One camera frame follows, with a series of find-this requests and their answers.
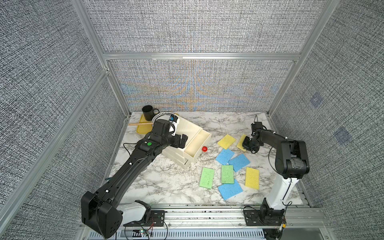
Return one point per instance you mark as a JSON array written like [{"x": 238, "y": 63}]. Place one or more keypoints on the drawer with red knob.
[{"x": 195, "y": 147}]

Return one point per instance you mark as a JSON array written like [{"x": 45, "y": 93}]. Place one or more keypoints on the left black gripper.
[{"x": 176, "y": 143}]

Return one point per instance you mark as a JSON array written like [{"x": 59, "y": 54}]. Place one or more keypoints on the blue sponge right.
[{"x": 239, "y": 162}]

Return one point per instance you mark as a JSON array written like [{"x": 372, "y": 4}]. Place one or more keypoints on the green sponge right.
[{"x": 227, "y": 174}]

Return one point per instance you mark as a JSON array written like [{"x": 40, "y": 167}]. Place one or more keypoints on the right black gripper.
[{"x": 244, "y": 143}]

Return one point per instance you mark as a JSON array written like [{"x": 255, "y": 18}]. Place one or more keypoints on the white three-drawer cabinet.
[{"x": 177, "y": 155}]

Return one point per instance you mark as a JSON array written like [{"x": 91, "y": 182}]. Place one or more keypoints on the green sponge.
[
  {"x": 227, "y": 174},
  {"x": 207, "y": 178}
]

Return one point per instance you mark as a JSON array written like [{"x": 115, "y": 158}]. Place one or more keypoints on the aluminium front rail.
[{"x": 220, "y": 217}]

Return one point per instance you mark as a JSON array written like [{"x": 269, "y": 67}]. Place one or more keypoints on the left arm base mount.
[{"x": 140, "y": 213}]

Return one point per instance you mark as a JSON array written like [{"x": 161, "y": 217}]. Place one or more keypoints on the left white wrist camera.
[{"x": 174, "y": 121}]

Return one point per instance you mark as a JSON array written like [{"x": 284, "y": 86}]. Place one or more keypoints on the black mug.
[{"x": 150, "y": 112}]

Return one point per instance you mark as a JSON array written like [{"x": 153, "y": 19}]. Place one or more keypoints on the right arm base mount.
[{"x": 264, "y": 216}]

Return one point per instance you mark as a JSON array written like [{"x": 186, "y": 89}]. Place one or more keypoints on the blue sponge front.
[{"x": 230, "y": 190}]

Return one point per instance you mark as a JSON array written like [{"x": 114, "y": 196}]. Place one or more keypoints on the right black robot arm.
[{"x": 291, "y": 164}]

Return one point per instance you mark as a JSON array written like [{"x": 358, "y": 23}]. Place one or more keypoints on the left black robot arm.
[{"x": 99, "y": 209}]

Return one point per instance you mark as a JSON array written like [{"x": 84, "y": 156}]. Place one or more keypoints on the blue sponge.
[
  {"x": 224, "y": 156},
  {"x": 239, "y": 162},
  {"x": 230, "y": 190}
]

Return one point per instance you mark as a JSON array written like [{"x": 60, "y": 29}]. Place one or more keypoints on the white bowl black pattern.
[{"x": 163, "y": 116}]

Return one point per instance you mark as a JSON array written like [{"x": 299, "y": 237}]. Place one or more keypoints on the blue sponge left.
[{"x": 224, "y": 156}]

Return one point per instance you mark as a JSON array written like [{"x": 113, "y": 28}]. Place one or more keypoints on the yellow tray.
[{"x": 144, "y": 129}]

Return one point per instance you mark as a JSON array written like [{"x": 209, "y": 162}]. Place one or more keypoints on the yellow sponge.
[
  {"x": 226, "y": 141},
  {"x": 240, "y": 143},
  {"x": 252, "y": 178}
]

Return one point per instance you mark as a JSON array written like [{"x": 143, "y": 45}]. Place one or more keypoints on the green sponge left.
[{"x": 207, "y": 178}]

